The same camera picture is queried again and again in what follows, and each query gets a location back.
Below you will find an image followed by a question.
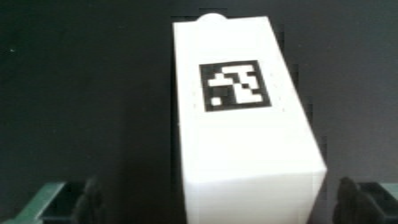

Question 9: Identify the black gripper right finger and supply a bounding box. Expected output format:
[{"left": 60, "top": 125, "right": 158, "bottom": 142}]
[{"left": 334, "top": 177, "right": 398, "bottom": 224}]

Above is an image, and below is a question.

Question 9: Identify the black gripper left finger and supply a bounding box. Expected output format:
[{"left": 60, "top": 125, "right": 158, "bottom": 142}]
[{"left": 10, "top": 178, "right": 103, "bottom": 224}]

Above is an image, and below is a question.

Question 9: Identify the white stool leg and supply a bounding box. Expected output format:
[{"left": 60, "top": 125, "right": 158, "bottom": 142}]
[{"left": 172, "top": 13, "right": 326, "bottom": 224}]

